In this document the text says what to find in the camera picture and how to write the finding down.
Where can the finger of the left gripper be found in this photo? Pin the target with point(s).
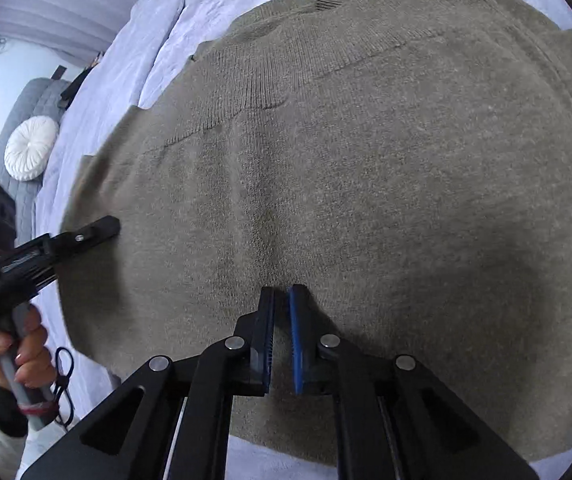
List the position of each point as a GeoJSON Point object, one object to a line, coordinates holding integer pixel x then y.
{"type": "Point", "coordinates": [72, 243]}

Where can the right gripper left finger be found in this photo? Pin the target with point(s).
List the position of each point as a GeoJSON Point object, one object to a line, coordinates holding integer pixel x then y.
{"type": "Point", "coordinates": [170, 419]}

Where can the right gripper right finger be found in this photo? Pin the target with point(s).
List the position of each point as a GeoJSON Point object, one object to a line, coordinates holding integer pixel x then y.
{"type": "Point", "coordinates": [394, 419]}

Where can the olive knit sweater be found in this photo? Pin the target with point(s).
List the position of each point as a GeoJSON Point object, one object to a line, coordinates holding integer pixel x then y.
{"type": "Point", "coordinates": [340, 209]}

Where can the person's left hand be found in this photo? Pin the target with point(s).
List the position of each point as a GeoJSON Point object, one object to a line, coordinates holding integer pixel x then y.
{"type": "Point", "coordinates": [34, 366]}

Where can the white round pleated cushion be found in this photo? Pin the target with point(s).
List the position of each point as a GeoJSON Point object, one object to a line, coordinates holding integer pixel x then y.
{"type": "Point", "coordinates": [29, 147]}

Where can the grey quilted sofa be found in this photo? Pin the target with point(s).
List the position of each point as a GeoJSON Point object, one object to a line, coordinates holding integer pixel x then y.
{"type": "Point", "coordinates": [40, 97]}

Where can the lavender plush blanket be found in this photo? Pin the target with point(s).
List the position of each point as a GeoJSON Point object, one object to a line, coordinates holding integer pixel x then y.
{"type": "Point", "coordinates": [131, 60]}

